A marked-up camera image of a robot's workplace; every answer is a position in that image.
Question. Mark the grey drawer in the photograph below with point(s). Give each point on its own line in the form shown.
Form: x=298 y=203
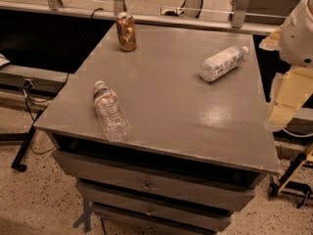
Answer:
x=154 y=205
x=156 y=224
x=155 y=182

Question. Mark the middle grey drawer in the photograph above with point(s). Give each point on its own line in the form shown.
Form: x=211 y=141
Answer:
x=154 y=205

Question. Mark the black stand leg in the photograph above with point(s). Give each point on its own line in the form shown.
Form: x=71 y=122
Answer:
x=25 y=138

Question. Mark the bottom grey drawer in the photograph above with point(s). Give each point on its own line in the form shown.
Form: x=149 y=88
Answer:
x=156 y=224

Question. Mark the white labelled plastic bottle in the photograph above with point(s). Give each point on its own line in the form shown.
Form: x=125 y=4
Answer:
x=221 y=63

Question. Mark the black and yellow floor stand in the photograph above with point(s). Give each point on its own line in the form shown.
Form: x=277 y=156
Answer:
x=285 y=182

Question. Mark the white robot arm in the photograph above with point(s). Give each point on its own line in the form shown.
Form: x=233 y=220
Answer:
x=294 y=42

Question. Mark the top grey drawer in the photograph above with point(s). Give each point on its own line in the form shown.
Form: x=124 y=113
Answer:
x=155 y=182

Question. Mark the grey drawer cabinet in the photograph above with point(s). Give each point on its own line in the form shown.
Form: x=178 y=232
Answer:
x=179 y=123

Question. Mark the clear plastic water bottle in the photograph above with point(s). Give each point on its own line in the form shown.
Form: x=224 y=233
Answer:
x=112 y=119

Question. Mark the orange soda can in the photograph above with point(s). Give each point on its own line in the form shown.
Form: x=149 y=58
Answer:
x=125 y=25

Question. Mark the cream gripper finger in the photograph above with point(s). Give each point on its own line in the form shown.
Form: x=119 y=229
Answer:
x=289 y=92

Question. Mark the metal window rail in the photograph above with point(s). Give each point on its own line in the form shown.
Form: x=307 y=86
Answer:
x=247 y=28

